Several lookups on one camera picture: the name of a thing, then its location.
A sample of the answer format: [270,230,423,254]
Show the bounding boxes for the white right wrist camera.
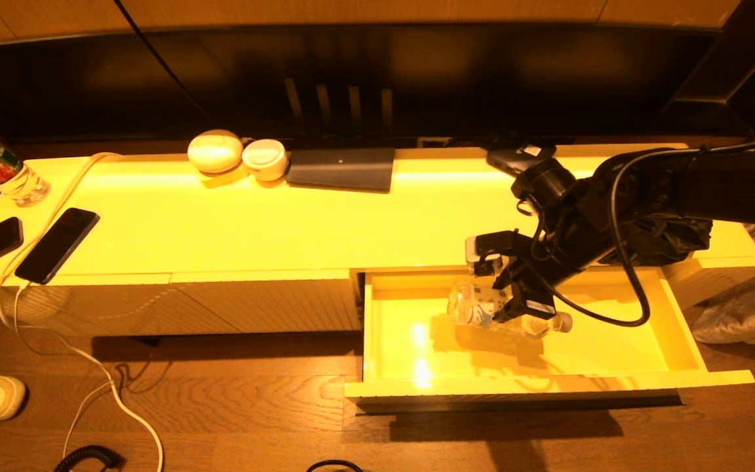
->
[465,231,535,277]

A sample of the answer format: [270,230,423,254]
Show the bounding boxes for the black umbrella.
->
[597,213,714,266]

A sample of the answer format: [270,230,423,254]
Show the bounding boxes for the dark wooden shelf unit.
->
[653,0,755,138]

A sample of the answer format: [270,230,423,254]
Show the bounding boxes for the dark grey flat box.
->
[285,147,396,193]

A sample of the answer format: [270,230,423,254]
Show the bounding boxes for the clear bottle with white cap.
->
[446,283,573,340]

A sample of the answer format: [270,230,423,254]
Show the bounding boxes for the white round lidded cup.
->
[241,138,289,182]

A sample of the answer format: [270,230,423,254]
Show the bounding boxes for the thin white charging cable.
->
[14,281,116,460]

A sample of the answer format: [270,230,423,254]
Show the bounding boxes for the thick white power cable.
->
[0,151,165,472]

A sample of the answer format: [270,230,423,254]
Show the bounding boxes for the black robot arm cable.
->
[548,134,755,328]

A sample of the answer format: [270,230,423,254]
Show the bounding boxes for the clear bottle with colourful label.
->
[0,111,52,207]

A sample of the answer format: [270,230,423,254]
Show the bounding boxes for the black television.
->
[0,25,722,145]

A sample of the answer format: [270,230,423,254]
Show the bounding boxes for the thin black wall cable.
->
[113,0,211,122]

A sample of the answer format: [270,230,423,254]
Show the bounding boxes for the black smartphone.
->
[14,207,100,285]

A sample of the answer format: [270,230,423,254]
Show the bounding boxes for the black floor cable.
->
[305,460,365,472]

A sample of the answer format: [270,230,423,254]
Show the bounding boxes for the beige wooden cabinet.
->
[0,142,755,339]

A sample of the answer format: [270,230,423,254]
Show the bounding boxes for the grey curtain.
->
[692,98,755,414]

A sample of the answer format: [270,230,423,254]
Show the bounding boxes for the white oval case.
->
[187,129,244,174]

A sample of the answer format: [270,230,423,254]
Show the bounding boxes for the cream white drawer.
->
[345,265,755,415]

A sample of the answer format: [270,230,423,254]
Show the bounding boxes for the black coiled cable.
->
[54,446,123,472]

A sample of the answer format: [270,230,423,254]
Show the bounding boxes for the small black labelled device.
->
[486,143,557,179]

